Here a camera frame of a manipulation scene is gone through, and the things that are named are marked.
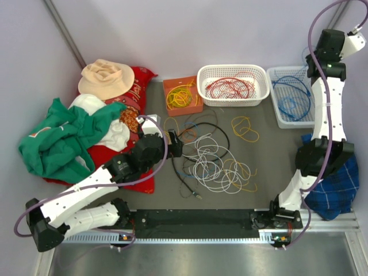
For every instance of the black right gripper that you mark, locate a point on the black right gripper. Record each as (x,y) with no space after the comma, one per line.
(308,58)

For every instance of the white empty perforated basket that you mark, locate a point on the white empty perforated basket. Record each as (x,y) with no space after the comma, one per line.
(292,97)

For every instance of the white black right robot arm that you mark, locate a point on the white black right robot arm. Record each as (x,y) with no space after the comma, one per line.
(328,148)

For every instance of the blue plaid cloth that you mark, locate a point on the blue plaid cloth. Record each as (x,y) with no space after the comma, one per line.
(334,195)

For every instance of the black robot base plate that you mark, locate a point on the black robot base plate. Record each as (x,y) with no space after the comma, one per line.
(204,224)

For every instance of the white garment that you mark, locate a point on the white garment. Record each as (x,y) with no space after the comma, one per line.
(118,133)

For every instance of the green garment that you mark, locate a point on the green garment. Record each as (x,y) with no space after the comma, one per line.
(57,148)

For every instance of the orange cardboard box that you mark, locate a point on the orange cardboard box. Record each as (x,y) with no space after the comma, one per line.
(182,97)

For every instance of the slotted cable duct rail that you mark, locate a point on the slotted cable duct rail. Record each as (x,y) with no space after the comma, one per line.
(114,238)

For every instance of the red patterned cloth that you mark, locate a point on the red patterned cloth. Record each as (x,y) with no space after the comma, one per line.
(135,102)

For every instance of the white basket with red cable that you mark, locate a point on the white basket with red cable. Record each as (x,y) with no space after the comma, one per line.
(232,85)

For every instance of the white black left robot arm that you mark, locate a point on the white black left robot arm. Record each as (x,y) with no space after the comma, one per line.
(53,221)

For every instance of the beige bucket hat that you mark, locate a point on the beige bucket hat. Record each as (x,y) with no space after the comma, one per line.
(105,79)

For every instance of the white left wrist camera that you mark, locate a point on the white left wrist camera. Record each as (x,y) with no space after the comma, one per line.
(148,127)

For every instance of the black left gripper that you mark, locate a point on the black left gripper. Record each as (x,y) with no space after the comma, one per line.
(174,150)

